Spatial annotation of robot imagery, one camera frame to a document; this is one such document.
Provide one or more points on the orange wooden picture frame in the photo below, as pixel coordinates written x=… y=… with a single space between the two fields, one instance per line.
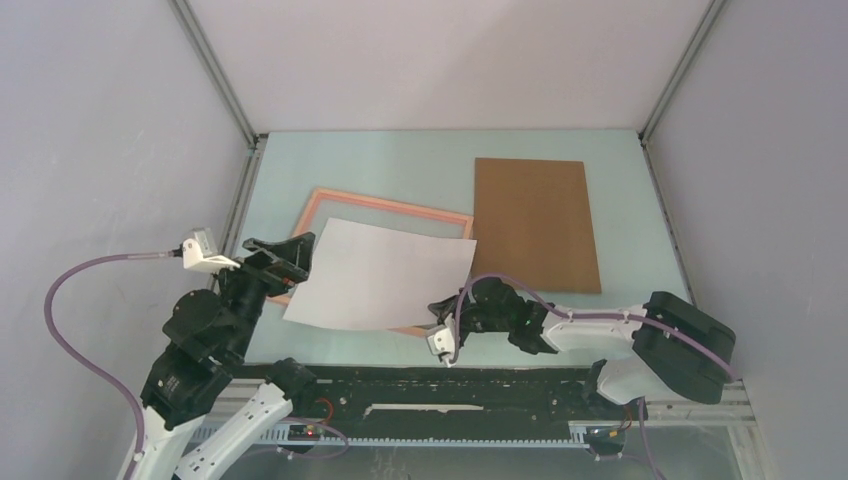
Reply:
x=324 y=204

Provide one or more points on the landscape photo print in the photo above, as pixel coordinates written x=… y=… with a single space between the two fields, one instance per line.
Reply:
x=367 y=277

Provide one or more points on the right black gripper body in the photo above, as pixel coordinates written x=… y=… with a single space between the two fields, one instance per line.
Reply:
x=475 y=320

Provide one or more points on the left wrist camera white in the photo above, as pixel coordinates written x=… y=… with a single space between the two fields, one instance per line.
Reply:
x=200 y=253

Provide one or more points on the left aluminium corner post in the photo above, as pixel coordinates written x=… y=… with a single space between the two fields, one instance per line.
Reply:
x=204 y=50

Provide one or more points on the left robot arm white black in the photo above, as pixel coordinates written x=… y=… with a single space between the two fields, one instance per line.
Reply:
x=209 y=333

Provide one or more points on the aluminium corner post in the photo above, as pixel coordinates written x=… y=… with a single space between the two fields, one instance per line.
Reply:
x=204 y=50
x=687 y=59

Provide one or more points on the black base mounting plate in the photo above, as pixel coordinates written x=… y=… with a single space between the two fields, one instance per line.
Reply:
x=487 y=428

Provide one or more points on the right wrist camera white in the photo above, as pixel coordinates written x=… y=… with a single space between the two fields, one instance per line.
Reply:
x=442 y=341

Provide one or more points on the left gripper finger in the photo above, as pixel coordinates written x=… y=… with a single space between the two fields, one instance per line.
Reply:
x=292 y=253
x=283 y=279

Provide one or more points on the grey cable duct strip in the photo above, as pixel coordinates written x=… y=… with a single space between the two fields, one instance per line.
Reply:
x=286 y=434

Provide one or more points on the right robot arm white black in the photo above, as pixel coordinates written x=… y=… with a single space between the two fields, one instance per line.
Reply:
x=664 y=345

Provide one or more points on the right aluminium corner post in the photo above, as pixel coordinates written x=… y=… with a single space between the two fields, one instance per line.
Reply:
x=687 y=59

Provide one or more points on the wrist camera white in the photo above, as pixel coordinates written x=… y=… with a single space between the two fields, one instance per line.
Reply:
x=200 y=253
x=442 y=341

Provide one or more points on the brown backing board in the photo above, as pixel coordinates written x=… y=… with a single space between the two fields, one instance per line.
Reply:
x=533 y=222

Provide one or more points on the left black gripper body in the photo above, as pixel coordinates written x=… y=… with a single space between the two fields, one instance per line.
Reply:
x=249 y=288

